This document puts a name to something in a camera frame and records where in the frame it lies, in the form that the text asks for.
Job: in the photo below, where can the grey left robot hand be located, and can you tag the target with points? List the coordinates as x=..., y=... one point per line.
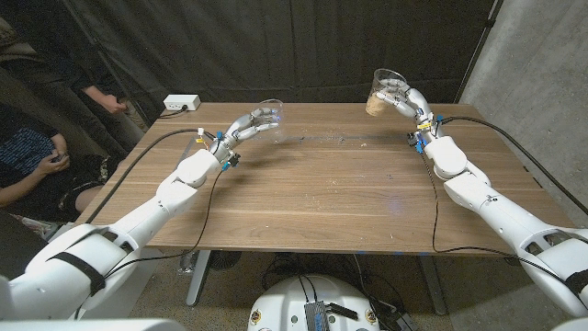
x=236, y=131

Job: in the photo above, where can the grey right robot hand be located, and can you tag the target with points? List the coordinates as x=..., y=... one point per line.
x=415, y=103

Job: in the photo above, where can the clear plastic cup with sugar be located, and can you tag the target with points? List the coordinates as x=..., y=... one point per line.
x=381, y=80

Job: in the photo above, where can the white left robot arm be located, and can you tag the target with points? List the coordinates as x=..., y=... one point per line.
x=115, y=230

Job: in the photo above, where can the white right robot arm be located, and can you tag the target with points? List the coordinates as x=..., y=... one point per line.
x=505, y=216

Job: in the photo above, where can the white power strip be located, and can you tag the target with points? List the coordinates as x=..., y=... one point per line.
x=181, y=102

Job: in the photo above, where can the black backdrop stand pole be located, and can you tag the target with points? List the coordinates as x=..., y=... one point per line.
x=480, y=43

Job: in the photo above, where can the black backdrop curtain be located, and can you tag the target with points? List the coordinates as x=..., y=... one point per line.
x=294, y=46

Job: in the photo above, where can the person in black clothes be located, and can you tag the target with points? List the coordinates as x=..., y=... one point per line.
x=112, y=103

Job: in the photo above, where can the black round floor object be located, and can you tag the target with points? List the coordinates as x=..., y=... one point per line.
x=226, y=259

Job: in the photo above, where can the clear plastic bottle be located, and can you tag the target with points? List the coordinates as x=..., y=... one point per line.
x=187, y=262

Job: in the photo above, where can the standing person at back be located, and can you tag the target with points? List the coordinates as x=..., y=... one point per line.
x=105, y=57

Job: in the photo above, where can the grey table leg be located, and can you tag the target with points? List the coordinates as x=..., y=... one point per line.
x=198, y=280
x=433, y=285

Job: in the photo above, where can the white robot torso base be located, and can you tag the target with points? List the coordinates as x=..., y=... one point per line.
x=294, y=299

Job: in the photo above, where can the grey box on torso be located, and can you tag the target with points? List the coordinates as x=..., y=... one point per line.
x=316, y=317

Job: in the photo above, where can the seated person in blue top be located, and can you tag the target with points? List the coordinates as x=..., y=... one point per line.
x=23, y=151

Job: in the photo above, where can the person in brown sweater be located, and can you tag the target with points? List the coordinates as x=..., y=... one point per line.
x=11, y=43

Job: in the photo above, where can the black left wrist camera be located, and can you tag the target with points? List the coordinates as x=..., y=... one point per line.
x=232, y=161

